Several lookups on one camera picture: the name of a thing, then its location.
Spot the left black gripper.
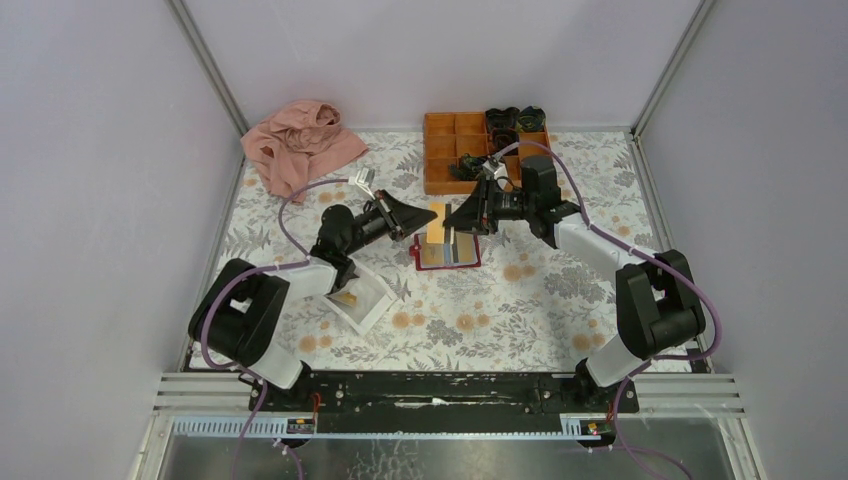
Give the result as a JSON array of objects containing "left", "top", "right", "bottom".
[{"left": 341, "top": 189, "right": 435, "bottom": 258}]

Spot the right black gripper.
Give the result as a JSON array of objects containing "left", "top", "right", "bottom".
[{"left": 443, "top": 177, "right": 535, "bottom": 237}]

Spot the red card holder wallet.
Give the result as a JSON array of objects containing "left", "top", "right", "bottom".
[{"left": 408, "top": 234, "right": 482, "bottom": 271}]

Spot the gold VIP card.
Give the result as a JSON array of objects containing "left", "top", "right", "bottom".
[{"left": 420, "top": 243, "right": 445, "bottom": 269}]

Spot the white plastic card box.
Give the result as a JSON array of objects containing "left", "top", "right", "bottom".
[{"left": 320, "top": 260, "right": 397, "bottom": 335}]

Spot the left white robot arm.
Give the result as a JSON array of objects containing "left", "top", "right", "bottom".
[{"left": 188, "top": 190, "right": 437, "bottom": 411}]

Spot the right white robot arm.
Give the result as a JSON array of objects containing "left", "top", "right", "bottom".
[{"left": 443, "top": 155, "right": 706, "bottom": 412}]

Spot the loose gold card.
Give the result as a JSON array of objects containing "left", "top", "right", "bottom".
[{"left": 335, "top": 292, "right": 358, "bottom": 307}]

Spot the camouflage rolled belt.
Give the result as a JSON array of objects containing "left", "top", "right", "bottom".
[{"left": 448, "top": 153, "right": 490, "bottom": 181}]

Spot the orange compartment tray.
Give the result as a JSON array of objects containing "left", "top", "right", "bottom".
[{"left": 423, "top": 112, "right": 551, "bottom": 195}]

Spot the dark rolled belt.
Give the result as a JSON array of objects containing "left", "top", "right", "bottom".
[{"left": 490, "top": 128, "right": 519, "bottom": 153}]

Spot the floral table mat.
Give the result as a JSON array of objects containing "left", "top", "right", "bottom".
[{"left": 213, "top": 132, "right": 659, "bottom": 372}]

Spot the black rolled belt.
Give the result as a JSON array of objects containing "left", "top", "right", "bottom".
[{"left": 484, "top": 107, "right": 520, "bottom": 133}]

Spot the green rolled belt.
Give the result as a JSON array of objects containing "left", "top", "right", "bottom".
[{"left": 516, "top": 106, "right": 547, "bottom": 133}]

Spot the pink crumpled cloth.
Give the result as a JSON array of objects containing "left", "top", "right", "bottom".
[{"left": 241, "top": 100, "right": 368, "bottom": 203}]

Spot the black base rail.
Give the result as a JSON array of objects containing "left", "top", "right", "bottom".
[{"left": 248, "top": 370, "right": 639, "bottom": 435}]

